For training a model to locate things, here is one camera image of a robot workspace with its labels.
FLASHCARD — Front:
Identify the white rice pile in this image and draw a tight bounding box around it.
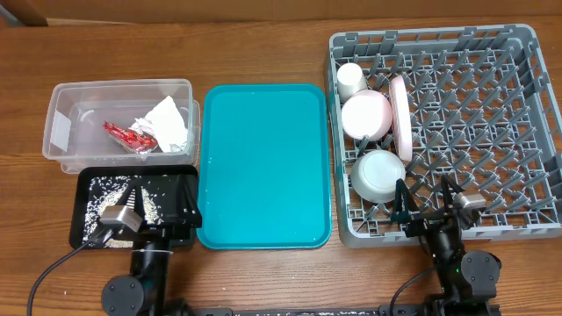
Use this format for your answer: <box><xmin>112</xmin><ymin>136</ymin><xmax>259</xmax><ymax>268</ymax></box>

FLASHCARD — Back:
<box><xmin>82</xmin><ymin>175</ymin><xmax>179</xmax><ymax>241</ymax></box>

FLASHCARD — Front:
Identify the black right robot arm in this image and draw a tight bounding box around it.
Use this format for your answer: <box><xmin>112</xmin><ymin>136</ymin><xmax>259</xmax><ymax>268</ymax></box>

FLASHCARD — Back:
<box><xmin>388</xmin><ymin>176</ymin><xmax>502</xmax><ymax>315</ymax></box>

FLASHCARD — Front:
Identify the grey bowl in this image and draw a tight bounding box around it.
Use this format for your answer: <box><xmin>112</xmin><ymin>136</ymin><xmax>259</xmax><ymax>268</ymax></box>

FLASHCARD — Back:
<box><xmin>350</xmin><ymin>150</ymin><xmax>406</xmax><ymax>204</ymax></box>

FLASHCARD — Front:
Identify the pink bowl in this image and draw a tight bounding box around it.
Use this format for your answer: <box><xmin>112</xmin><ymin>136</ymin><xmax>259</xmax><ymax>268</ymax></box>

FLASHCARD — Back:
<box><xmin>342</xmin><ymin>90</ymin><xmax>393</xmax><ymax>141</ymax></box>

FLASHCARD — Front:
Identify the teal plastic tray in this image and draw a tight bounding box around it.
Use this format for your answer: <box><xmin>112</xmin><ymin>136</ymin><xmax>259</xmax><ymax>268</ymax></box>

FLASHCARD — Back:
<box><xmin>197</xmin><ymin>83</ymin><xmax>332</xmax><ymax>250</ymax></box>

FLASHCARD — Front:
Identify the clear plastic bin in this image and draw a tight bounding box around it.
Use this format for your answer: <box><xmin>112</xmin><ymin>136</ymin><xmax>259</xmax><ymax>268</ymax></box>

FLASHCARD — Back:
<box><xmin>42</xmin><ymin>78</ymin><xmax>200</xmax><ymax>174</ymax></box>

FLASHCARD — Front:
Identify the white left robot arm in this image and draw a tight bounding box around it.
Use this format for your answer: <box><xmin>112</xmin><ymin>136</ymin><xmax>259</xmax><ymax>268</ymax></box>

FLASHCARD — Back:
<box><xmin>26</xmin><ymin>172</ymin><xmax>203</xmax><ymax>315</ymax></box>

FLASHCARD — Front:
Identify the grey dishwasher rack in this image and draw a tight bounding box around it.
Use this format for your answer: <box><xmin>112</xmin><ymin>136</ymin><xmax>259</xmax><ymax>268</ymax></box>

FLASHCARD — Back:
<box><xmin>326</xmin><ymin>24</ymin><xmax>561</xmax><ymax>248</ymax></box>

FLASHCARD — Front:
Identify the red snack wrapper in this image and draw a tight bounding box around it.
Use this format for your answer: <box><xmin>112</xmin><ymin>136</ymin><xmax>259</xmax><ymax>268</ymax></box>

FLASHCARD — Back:
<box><xmin>103</xmin><ymin>121</ymin><xmax>158</xmax><ymax>154</ymax></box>

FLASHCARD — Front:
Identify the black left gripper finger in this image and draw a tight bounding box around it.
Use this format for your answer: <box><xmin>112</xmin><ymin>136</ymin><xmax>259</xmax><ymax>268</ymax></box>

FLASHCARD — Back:
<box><xmin>115</xmin><ymin>180</ymin><xmax>145</xmax><ymax>218</ymax></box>
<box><xmin>175</xmin><ymin>175</ymin><xmax>202</xmax><ymax>219</ymax></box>

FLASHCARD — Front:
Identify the black tray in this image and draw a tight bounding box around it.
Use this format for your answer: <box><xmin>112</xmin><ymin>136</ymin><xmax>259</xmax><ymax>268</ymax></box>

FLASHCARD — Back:
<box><xmin>69</xmin><ymin>165</ymin><xmax>198</xmax><ymax>248</ymax></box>

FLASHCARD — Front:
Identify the pale green cup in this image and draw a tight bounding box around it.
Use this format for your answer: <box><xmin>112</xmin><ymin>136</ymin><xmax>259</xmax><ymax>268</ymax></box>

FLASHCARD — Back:
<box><xmin>336</xmin><ymin>62</ymin><xmax>368</xmax><ymax>103</ymax></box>

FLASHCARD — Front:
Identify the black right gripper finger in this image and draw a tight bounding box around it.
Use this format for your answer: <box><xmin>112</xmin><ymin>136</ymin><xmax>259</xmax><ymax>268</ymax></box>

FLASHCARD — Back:
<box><xmin>441</xmin><ymin>175</ymin><xmax>465</xmax><ymax>205</ymax></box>
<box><xmin>390</xmin><ymin>178</ymin><xmax>417</xmax><ymax>223</ymax></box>

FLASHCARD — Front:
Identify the white napkin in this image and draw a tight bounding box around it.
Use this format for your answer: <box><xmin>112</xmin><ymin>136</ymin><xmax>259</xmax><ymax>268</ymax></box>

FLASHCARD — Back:
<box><xmin>130</xmin><ymin>96</ymin><xmax>188</xmax><ymax>153</ymax></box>

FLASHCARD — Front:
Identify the pink plate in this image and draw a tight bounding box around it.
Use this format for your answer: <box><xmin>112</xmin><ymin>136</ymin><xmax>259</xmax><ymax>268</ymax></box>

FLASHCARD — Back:
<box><xmin>389</xmin><ymin>75</ymin><xmax>413</xmax><ymax>162</ymax></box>

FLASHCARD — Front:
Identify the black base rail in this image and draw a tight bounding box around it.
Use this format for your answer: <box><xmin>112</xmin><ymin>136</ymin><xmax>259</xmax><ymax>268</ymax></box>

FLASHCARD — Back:
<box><xmin>183</xmin><ymin>305</ymin><xmax>501</xmax><ymax>316</ymax></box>

